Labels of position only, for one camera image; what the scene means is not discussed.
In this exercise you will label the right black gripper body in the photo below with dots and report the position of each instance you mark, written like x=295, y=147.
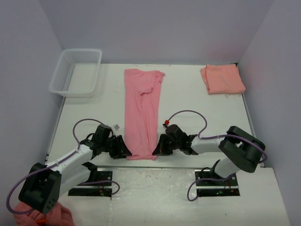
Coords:
x=167, y=145

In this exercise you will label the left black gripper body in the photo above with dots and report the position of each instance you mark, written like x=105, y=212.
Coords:
x=114, y=145

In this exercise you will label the pink t shirt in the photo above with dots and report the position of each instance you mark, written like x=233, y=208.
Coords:
x=142, y=96

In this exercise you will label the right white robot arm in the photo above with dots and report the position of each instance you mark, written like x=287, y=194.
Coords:
x=243, y=151

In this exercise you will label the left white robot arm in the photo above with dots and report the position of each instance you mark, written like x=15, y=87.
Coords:
x=47, y=182

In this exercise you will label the white plastic basket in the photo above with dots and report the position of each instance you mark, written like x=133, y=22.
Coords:
x=76, y=73

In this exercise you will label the crumpled salmon shirt pile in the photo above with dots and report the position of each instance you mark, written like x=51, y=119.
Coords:
x=58, y=216

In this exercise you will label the folded salmon t shirt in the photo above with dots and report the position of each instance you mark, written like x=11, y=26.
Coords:
x=222, y=79

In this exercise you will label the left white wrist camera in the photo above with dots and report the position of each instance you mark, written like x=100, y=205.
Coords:
x=116, y=127

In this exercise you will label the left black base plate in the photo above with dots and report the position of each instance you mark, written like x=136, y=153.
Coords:
x=95, y=190

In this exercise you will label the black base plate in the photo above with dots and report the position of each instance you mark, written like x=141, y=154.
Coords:
x=218, y=188
x=95, y=190

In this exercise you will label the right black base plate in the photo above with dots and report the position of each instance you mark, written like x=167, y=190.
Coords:
x=218, y=188

